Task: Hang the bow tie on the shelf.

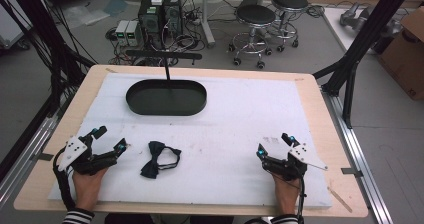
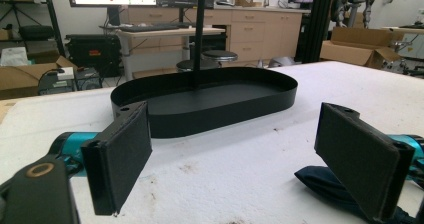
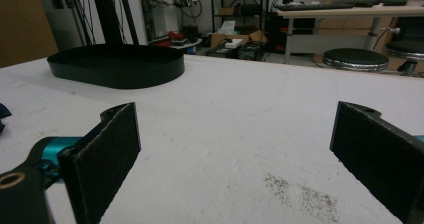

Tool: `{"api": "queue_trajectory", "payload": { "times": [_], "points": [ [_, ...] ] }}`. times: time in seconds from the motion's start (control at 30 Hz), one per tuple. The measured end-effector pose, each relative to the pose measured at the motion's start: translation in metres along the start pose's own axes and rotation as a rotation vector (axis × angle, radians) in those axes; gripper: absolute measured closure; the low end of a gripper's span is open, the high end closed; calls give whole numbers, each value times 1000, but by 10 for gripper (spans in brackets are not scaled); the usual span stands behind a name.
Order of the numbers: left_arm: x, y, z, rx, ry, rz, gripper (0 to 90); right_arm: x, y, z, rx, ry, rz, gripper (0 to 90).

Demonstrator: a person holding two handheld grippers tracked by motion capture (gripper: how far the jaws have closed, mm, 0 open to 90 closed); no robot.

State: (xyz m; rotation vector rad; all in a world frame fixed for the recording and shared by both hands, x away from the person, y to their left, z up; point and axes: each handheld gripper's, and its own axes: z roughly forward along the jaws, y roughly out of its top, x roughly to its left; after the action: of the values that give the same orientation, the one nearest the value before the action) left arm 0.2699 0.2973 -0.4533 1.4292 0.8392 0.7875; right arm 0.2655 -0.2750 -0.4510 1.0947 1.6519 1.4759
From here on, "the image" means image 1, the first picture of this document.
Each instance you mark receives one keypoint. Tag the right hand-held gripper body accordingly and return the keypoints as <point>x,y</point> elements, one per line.
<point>286,169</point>

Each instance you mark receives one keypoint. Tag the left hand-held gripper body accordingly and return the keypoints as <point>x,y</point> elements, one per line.
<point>75,150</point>

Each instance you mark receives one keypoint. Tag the dark bow tie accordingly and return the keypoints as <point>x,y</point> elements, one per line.
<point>154,160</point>

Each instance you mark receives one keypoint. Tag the black oval tray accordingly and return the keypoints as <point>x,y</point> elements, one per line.
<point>166,99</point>

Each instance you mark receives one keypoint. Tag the person's right hand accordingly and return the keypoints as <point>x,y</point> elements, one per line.
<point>287,195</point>

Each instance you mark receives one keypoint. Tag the person's left hand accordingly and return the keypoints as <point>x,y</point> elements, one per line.
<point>86,190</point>

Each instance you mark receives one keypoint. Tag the grey tape strip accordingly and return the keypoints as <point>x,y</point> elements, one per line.
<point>351,172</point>
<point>45,156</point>

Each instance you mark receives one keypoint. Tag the white foam mat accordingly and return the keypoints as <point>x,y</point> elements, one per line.
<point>226,134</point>

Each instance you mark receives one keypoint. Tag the person's right striped sleeve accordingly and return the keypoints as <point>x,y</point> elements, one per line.
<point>283,219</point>

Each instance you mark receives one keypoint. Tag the person's striped sleeve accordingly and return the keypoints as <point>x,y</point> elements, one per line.
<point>78,216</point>
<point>283,219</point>

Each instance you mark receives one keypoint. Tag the light wooden table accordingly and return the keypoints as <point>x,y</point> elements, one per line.
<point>96,70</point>

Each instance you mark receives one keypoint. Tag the thin wooden stick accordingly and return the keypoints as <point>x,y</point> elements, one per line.
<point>340,200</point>

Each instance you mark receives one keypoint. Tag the person's left striped sleeve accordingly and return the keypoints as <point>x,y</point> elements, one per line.
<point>78,216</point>

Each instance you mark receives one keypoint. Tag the black T-shaped stand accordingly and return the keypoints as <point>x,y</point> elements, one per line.
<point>163,55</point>

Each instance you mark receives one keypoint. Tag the grey power supply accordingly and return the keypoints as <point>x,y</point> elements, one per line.
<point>134,33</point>
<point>121,32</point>

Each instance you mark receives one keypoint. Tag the black computer tower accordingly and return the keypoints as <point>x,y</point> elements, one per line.
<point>150,20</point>
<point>172,15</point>

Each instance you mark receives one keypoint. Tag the white side table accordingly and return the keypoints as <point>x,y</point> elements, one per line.
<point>336,24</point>

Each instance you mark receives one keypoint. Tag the black round stool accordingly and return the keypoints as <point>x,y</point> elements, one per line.
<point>256,15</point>
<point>289,1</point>

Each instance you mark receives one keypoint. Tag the grey robot part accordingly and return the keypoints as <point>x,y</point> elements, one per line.
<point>358,17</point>

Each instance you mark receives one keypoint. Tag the grey desk leg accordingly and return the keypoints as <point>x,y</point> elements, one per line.
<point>208,20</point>

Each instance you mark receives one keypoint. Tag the brown cardboard box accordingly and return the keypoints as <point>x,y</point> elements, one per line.
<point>405,57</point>

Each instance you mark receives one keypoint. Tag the aluminium rail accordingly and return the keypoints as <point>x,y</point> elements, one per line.
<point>363,157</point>
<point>26,157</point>

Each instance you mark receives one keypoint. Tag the black metal frame post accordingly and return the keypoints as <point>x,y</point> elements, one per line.
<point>40,34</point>
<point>373,27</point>

